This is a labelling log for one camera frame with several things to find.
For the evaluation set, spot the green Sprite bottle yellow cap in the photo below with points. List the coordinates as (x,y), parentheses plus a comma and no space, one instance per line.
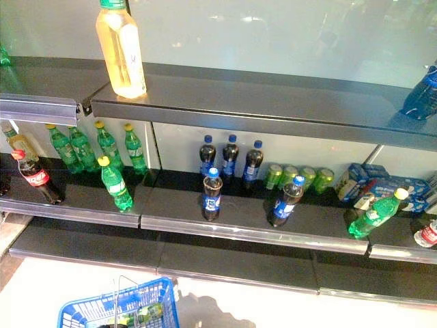
(116,188)
(83,150)
(375,215)
(65,150)
(108,147)
(136,150)

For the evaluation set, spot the blue plastic shopping basket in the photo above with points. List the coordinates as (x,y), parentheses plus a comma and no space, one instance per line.
(85,311)

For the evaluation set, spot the shelf board plain grey edge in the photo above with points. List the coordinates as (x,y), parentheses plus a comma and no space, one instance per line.
(239,102)

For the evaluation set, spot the blue white carton box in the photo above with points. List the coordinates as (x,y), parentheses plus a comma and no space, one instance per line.
(348,184)

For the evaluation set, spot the large yellow tea bottle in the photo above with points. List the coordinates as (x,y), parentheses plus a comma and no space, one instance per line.
(119,51)

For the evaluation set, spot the plain blue carton box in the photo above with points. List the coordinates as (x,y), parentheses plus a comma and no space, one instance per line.
(375,171)

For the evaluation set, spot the Coca-Cola bottle red cap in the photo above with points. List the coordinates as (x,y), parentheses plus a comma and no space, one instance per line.
(35,177)

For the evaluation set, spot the blue red carton multipack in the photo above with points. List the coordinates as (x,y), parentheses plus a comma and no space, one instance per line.
(409,191)

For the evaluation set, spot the small yellow tea bottle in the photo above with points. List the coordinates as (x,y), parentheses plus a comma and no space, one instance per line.
(22,145)

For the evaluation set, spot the white striped box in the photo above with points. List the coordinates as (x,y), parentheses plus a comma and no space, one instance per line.
(433,181)

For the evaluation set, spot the large Pepsi bottle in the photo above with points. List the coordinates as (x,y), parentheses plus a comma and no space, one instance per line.
(423,95)

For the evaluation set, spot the water bottle red label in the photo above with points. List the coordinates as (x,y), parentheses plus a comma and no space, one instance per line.
(428,235)

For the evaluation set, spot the green plastic soda bottle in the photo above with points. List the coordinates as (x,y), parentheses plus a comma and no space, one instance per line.
(4,56)

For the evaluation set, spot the black shelf board clear rail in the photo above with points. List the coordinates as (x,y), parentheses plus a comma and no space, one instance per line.
(403,254)
(246,225)
(78,198)
(34,109)

